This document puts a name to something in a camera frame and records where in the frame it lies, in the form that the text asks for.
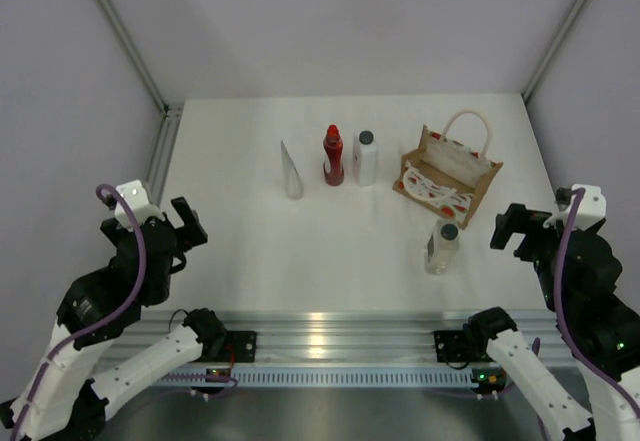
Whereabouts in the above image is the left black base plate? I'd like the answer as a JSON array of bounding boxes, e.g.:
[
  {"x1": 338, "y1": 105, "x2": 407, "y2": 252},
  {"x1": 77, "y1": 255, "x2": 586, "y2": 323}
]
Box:
[{"x1": 217, "y1": 331, "x2": 258, "y2": 363}]

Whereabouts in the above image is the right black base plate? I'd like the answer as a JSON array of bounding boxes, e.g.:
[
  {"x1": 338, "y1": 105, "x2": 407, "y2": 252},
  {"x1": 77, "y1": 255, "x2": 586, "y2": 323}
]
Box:
[{"x1": 433, "y1": 330, "x2": 490, "y2": 370}]

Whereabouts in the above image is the white bottle grey cap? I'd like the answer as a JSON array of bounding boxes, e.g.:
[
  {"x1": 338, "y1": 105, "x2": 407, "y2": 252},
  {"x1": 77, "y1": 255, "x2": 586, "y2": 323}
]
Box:
[{"x1": 352, "y1": 130, "x2": 379, "y2": 187}]

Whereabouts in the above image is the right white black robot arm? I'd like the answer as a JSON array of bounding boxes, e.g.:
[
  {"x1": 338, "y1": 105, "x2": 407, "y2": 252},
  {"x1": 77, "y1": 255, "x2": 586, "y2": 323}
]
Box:
[{"x1": 463, "y1": 204, "x2": 639, "y2": 440}]

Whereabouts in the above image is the jute watermelon canvas bag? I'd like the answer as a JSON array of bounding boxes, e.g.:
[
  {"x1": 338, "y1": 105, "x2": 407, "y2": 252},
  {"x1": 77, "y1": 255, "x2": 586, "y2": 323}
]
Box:
[{"x1": 392, "y1": 109, "x2": 504, "y2": 229}]

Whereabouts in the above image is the purple cable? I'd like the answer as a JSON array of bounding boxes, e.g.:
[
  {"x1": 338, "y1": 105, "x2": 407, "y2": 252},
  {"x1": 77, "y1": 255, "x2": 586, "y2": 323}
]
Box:
[
  {"x1": 9, "y1": 183, "x2": 239, "y2": 441},
  {"x1": 499, "y1": 186, "x2": 640, "y2": 441}
]

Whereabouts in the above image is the clear square bottle black label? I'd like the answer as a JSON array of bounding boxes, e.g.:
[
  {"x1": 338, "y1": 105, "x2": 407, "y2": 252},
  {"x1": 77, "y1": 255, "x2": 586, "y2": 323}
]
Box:
[{"x1": 424, "y1": 219, "x2": 460, "y2": 275}]

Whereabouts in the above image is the clear conical tube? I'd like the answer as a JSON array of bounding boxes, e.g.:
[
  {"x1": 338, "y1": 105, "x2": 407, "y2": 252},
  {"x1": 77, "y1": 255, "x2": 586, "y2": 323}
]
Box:
[{"x1": 280, "y1": 141, "x2": 304, "y2": 201}]

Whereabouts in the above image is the red curvy bottle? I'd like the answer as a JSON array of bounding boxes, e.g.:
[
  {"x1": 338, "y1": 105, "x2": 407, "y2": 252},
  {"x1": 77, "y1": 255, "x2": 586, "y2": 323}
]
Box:
[{"x1": 323, "y1": 124, "x2": 345, "y2": 187}]

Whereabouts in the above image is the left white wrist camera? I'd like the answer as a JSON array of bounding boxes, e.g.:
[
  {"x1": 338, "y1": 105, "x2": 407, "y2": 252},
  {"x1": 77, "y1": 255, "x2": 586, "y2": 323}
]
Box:
[{"x1": 114, "y1": 180, "x2": 161, "y2": 230}]

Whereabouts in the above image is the left aluminium frame post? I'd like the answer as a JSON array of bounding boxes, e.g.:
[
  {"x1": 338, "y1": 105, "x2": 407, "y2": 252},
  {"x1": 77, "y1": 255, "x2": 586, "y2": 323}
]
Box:
[{"x1": 93, "y1": 0, "x2": 185, "y2": 201}]

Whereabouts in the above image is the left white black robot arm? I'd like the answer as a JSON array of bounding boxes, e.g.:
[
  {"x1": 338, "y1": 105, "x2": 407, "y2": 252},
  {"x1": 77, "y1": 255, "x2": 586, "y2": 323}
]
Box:
[{"x1": 1, "y1": 197, "x2": 227, "y2": 440}]

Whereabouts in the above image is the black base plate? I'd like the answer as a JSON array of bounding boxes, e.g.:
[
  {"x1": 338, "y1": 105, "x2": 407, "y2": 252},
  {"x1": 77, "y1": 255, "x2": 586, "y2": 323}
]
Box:
[
  {"x1": 217, "y1": 331, "x2": 258, "y2": 363},
  {"x1": 433, "y1": 330, "x2": 490, "y2": 370}
]

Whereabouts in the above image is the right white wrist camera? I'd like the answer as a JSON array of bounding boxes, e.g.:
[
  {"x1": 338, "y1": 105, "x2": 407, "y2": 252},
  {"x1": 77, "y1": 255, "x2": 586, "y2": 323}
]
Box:
[{"x1": 557, "y1": 183, "x2": 607, "y2": 231}]

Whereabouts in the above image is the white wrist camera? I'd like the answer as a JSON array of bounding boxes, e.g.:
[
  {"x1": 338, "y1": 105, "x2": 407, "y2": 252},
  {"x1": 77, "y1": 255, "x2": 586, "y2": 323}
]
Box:
[
  {"x1": 557, "y1": 183, "x2": 607, "y2": 231},
  {"x1": 114, "y1": 180, "x2": 161, "y2": 230}
]

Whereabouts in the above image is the aluminium frame post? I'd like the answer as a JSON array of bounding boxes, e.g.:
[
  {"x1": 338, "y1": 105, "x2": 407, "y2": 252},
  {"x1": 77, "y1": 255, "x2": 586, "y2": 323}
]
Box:
[
  {"x1": 521, "y1": 0, "x2": 591, "y2": 105},
  {"x1": 93, "y1": 0, "x2": 185, "y2": 201}
]

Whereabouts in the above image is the slotted cable duct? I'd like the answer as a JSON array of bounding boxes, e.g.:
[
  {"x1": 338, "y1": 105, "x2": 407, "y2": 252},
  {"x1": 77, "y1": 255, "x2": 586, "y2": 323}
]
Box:
[{"x1": 154, "y1": 366, "x2": 504, "y2": 389}]

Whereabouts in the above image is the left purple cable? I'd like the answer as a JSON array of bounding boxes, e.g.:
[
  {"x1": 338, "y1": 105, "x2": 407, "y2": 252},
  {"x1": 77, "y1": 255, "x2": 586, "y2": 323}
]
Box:
[{"x1": 9, "y1": 183, "x2": 239, "y2": 441}]

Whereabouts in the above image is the right aluminium frame post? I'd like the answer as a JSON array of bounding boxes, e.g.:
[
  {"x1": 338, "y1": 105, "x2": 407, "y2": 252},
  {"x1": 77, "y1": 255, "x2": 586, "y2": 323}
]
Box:
[{"x1": 521, "y1": 0, "x2": 591, "y2": 105}]

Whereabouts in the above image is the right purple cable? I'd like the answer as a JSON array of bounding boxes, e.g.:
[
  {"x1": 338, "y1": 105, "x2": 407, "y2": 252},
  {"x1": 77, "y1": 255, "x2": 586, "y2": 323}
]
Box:
[{"x1": 499, "y1": 186, "x2": 640, "y2": 441}]

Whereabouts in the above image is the aluminium mounting rail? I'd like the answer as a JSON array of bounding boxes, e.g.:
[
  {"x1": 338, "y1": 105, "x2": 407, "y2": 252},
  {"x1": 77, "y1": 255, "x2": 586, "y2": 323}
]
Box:
[{"x1": 99, "y1": 310, "x2": 624, "y2": 368}]

